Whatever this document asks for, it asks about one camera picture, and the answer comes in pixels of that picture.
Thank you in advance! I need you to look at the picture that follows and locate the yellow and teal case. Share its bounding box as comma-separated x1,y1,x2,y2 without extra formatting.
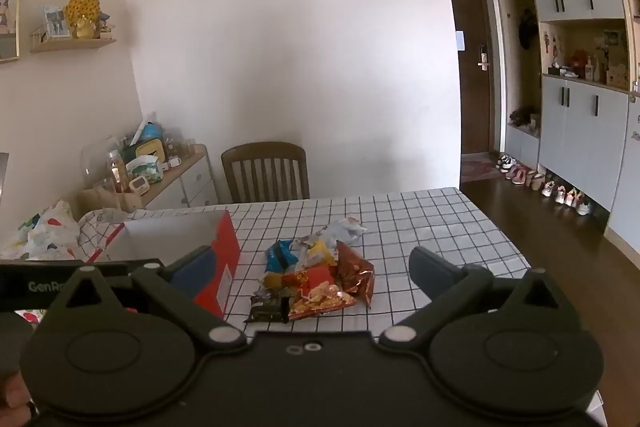
122,139,167,162

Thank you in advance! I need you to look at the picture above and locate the wooden wall shelf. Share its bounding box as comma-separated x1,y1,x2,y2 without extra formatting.
30,38,118,54

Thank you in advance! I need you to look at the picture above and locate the checked tablecloth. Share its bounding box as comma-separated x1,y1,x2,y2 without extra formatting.
80,187,608,427

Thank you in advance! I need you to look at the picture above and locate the white sideboard cabinet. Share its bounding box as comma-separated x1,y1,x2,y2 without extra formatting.
75,144,219,212

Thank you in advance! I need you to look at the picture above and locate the white snack packet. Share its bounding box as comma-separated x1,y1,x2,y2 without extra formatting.
320,217,368,249

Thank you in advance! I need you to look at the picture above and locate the tissue pack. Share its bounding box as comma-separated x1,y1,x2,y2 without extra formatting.
125,155,164,182

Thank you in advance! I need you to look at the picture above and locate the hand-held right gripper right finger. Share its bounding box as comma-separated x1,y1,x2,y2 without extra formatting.
378,247,568,350

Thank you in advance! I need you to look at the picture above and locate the row of shoes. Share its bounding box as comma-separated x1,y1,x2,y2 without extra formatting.
495,153,593,217

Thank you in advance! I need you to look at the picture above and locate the red snack packet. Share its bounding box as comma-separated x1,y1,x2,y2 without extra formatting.
260,267,341,293

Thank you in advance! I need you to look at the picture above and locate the brown foil snack bag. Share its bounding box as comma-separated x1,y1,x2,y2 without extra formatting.
332,241,376,308

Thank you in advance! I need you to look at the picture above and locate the glass dome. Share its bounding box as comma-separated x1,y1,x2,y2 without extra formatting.
81,136,126,194

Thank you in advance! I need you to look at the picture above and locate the group of shelf ornaments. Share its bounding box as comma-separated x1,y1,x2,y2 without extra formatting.
545,29,632,90

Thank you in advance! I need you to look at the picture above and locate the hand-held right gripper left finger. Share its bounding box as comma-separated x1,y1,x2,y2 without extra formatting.
47,246,246,349

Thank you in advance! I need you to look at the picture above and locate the wooden chair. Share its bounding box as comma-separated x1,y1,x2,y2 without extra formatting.
221,142,311,204

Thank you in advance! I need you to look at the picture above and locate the white tube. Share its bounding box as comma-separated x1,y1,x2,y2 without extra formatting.
131,109,158,145

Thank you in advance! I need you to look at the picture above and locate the orange chip bag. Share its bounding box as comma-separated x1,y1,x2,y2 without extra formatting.
290,282,358,320

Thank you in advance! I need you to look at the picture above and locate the yellow snack packet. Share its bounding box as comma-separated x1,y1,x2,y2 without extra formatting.
300,239,337,268

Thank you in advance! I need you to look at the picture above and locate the beige wavy paper tray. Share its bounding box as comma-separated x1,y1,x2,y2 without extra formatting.
77,187,143,212

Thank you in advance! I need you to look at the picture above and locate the hanging dark bag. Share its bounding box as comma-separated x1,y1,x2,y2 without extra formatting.
518,9,538,50

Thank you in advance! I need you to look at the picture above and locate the colourful dotted cloth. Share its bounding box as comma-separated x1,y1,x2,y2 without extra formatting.
0,199,85,328

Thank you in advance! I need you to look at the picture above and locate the small photo frame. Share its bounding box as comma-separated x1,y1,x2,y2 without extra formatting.
42,5,71,38

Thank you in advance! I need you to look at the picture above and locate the golden ornament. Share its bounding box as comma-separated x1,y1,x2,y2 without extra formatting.
65,0,101,40

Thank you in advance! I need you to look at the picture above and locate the dark shoes pile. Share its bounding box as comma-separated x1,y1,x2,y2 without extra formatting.
509,106,542,128

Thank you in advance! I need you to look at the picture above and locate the row of glass jars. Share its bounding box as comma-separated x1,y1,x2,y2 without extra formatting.
165,134,199,158

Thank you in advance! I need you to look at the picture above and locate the bottle with orange contents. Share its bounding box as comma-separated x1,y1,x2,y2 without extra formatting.
106,150,126,195

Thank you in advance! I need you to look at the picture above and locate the doormat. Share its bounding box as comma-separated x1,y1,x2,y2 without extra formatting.
460,158,506,184

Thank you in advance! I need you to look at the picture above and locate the person's left hand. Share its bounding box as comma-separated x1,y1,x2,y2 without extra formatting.
0,369,38,423

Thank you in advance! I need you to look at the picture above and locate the blue bag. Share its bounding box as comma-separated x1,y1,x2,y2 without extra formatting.
137,122,166,142

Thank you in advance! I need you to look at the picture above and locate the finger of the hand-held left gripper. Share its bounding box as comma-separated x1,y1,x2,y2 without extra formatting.
127,258,167,278

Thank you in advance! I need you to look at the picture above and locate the red cardboard box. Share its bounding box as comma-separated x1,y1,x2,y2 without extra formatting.
82,209,242,320

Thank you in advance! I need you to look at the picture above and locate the dark snack packet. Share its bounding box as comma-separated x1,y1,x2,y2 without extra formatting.
244,289,292,324

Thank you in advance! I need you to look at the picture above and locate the brown door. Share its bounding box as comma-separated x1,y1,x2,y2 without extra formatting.
444,0,501,156

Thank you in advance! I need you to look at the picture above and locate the blue snack packet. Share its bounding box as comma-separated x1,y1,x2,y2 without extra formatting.
264,239,301,275

